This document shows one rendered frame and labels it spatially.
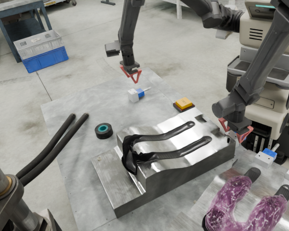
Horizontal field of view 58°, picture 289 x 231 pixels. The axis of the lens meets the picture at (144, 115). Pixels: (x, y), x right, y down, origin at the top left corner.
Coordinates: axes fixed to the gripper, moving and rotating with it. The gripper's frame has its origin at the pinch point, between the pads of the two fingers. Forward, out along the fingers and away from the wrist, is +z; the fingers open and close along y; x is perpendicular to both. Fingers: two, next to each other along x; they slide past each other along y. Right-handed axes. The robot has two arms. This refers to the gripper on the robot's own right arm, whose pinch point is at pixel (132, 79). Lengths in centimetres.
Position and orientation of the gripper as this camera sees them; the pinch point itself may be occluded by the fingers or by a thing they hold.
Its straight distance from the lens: 135.4
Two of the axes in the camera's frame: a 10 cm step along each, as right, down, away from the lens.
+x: 8.6, -4.0, 3.2
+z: 1.3, 7.7, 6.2
